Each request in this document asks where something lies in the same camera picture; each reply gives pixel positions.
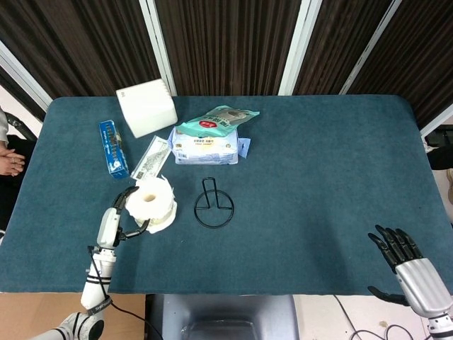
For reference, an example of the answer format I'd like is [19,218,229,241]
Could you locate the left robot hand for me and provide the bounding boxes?
[96,186,151,249]

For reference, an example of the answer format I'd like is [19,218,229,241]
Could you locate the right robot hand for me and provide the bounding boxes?
[367,225,450,319]

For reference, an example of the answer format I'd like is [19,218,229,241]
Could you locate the white toilet paper roll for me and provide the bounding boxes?
[125,174,178,234]

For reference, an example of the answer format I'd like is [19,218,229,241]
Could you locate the blue cardboard box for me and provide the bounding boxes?
[98,119,131,181]

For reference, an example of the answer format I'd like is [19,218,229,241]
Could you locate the flat clear plastic packet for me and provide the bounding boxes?
[130,135,173,181]

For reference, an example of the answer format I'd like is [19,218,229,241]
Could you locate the seated bystander white shirt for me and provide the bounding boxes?
[0,106,36,230]

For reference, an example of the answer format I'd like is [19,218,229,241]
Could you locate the white plastic tissue box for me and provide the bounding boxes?
[115,78,178,139]

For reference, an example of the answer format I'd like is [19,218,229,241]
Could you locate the pale blue tissue pack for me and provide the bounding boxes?
[170,126,241,166]

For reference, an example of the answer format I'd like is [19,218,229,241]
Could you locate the person legs with shoes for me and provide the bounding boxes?
[423,127,453,206]

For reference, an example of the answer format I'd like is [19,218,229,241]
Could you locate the black chair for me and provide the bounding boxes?
[3,112,39,142]

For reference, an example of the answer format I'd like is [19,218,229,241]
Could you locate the grey robot torso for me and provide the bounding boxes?
[144,293,300,340]

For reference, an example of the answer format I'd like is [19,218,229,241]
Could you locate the green plastic bag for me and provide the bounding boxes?
[175,105,261,138]

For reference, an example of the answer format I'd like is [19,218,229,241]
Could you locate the teal tablecloth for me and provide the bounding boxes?
[0,93,453,295]

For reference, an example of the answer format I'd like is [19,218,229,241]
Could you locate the small lavender hang packet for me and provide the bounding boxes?
[237,137,252,159]

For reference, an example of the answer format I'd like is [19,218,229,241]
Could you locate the brown partition screen white frames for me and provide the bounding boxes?
[0,0,453,137]

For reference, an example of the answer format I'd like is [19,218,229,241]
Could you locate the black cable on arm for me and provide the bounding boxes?
[86,246,164,340]

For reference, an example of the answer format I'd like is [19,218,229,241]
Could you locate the black floor cable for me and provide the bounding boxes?
[334,295,431,340]

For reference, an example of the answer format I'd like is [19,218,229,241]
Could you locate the black wire roll holder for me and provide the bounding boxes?
[193,178,235,230]

